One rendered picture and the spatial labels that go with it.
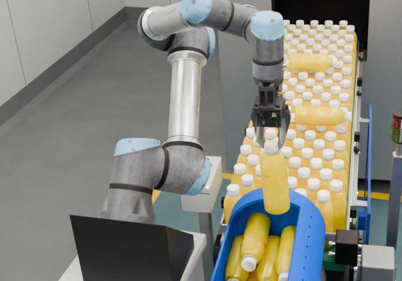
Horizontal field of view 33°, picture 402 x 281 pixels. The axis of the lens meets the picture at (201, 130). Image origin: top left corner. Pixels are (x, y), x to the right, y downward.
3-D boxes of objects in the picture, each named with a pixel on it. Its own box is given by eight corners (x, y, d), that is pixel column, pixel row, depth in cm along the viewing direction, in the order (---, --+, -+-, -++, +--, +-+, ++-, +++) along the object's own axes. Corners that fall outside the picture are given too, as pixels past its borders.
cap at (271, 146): (270, 144, 176) (269, 138, 175) (282, 147, 174) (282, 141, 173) (261, 150, 174) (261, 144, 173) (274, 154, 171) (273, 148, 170)
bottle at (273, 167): (273, 198, 187) (268, 140, 178) (295, 204, 182) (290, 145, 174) (259, 211, 182) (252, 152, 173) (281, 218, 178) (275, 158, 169)
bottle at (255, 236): (252, 232, 202) (241, 274, 186) (244, 214, 199) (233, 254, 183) (274, 228, 199) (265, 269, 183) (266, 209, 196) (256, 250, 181)
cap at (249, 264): (245, 268, 185) (244, 272, 183) (240, 257, 183) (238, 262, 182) (258, 266, 183) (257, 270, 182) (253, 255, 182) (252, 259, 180)
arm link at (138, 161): (102, 184, 180) (110, 135, 183) (148, 192, 186) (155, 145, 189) (118, 182, 170) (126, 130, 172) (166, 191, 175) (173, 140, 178)
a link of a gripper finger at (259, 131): (249, 155, 170) (253, 124, 165) (252, 143, 175) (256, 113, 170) (261, 157, 169) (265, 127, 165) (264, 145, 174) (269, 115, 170)
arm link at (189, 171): (145, 194, 184) (157, 22, 204) (192, 202, 191) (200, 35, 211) (163, 183, 174) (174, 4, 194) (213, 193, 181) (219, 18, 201)
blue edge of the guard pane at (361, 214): (349, 321, 250) (355, 213, 225) (355, 196, 317) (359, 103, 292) (363, 323, 249) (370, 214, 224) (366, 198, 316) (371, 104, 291)
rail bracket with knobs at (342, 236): (328, 267, 210) (328, 241, 205) (329, 252, 216) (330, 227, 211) (360, 270, 208) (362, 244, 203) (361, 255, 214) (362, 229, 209)
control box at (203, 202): (182, 211, 225) (179, 186, 220) (195, 178, 242) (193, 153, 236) (211, 213, 222) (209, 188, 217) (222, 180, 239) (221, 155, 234)
